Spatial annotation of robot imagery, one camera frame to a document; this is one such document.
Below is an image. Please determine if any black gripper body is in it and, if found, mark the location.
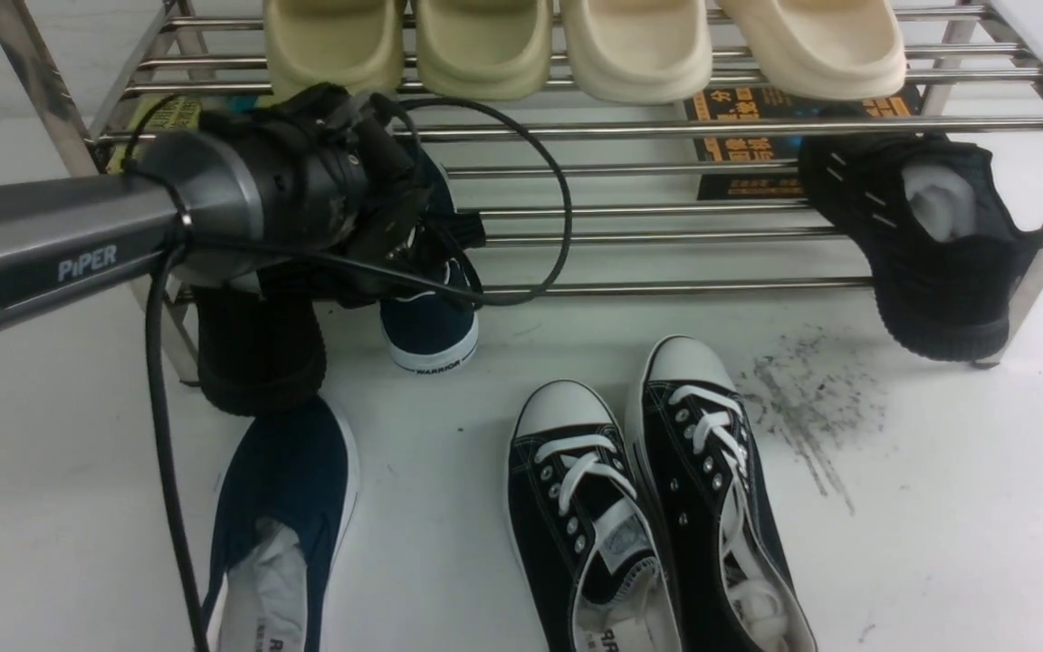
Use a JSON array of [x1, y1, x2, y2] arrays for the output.
[[254, 83, 450, 282]]

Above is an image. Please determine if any navy slip-on shoe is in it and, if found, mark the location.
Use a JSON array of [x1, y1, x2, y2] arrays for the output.
[[202, 396, 360, 651], [379, 145, 480, 375]]

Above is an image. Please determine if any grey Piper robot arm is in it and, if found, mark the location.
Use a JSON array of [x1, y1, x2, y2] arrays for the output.
[[0, 83, 431, 331]]

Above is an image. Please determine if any olive green slipper left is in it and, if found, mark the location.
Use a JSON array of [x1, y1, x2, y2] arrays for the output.
[[263, 1, 407, 101]]

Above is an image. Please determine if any olive green slipper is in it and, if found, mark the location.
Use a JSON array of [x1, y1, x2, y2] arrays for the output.
[[263, 1, 407, 101], [410, 1, 553, 101]]

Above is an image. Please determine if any black knit sneaker left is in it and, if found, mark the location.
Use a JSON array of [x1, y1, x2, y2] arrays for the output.
[[192, 286, 328, 417]]

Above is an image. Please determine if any black knit sneaker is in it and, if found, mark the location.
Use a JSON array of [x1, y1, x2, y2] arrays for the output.
[[192, 286, 328, 417], [798, 132, 1042, 362]]

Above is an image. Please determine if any yellow and blue book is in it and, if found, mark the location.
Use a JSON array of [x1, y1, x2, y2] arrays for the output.
[[105, 94, 203, 175]]

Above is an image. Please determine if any olive green slipper right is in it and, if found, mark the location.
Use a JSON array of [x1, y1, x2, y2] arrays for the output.
[[410, 1, 553, 101]]

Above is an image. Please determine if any cream slipper left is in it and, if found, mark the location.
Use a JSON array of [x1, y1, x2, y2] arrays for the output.
[[559, 1, 713, 104]]

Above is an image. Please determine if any cream slipper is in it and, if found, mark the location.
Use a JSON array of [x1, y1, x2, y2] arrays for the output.
[[718, 1, 907, 101], [559, 1, 713, 104]]

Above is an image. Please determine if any black and orange book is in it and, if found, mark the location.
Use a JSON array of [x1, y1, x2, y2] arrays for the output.
[[678, 84, 923, 201]]

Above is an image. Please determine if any black canvas lace-up left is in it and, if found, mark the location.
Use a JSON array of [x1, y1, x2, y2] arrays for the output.
[[504, 379, 683, 651]]

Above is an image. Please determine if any black canvas lace-up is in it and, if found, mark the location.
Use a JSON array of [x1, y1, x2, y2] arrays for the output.
[[504, 379, 683, 651], [622, 335, 817, 651]]

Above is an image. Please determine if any black canvas lace-up right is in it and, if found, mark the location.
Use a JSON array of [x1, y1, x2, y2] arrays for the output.
[[622, 335, 817, 651]]

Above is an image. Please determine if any cream slipper right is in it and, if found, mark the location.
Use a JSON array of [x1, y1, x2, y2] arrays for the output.
[[718, 1, 907, 101]]

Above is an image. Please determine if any black knit sneaker right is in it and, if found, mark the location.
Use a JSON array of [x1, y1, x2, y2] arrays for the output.
[[798, 132, 1042, 362]]

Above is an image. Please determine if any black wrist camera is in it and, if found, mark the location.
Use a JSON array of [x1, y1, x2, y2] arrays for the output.
[[419, 211, 487, 257]]

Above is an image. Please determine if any black cable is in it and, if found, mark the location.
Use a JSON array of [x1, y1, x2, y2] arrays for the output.
[[120, 94, 575, 652]]

